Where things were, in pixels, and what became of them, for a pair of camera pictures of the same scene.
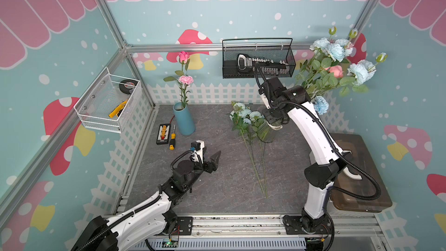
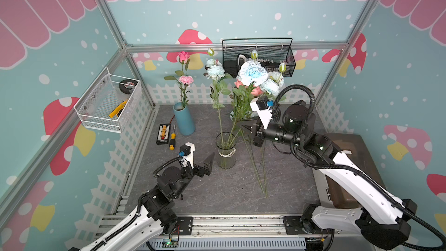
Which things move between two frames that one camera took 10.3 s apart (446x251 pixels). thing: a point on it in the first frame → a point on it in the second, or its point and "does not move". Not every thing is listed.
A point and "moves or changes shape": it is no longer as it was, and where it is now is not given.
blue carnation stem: [320, 105] → [244, 104]
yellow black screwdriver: [172, 139] does not move
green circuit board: [169, 243] does not move
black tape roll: [125, 85] does not move
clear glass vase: [266, 132] moves or changes shape
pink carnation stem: [185, 81] does not move
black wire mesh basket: [274, 57] does not move
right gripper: [267, 117] → [257, 132]
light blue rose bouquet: [328, 66] → [235, 96]
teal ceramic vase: [184, 121] does not move
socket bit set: [245, 65] does not move
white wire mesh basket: [107, 101] does not move
